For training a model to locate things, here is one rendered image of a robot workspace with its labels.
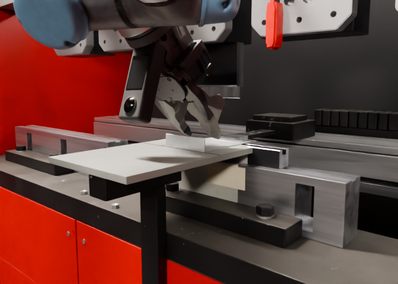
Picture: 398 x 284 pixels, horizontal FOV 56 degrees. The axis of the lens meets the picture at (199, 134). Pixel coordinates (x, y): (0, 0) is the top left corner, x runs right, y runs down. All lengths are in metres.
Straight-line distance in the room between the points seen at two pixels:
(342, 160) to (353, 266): 0.33
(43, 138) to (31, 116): 0.26
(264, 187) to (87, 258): 0.40
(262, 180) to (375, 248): 0.19
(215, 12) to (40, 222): 0.73
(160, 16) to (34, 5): 0.12
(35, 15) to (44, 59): 1.02
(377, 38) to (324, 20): 0.55
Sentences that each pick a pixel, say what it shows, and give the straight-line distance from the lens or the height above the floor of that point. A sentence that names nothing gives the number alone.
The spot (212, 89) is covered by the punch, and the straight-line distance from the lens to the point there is 0.69.
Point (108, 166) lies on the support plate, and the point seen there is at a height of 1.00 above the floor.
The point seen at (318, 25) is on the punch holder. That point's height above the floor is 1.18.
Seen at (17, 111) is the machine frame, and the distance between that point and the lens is 1.39.
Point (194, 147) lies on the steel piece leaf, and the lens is 0.59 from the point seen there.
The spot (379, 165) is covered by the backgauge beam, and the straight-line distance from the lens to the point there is 0.81.
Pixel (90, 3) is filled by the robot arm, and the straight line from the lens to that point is 0.40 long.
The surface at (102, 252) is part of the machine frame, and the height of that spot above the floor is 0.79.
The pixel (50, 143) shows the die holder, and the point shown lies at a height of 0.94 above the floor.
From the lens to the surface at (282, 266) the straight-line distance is 0.52.
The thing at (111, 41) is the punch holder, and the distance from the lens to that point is 0.85.
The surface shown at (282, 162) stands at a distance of 0.62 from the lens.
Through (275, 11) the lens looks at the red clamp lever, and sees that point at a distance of 0.54.
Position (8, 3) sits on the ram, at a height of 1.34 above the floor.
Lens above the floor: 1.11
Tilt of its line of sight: 8 degrees down
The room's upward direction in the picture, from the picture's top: straight up
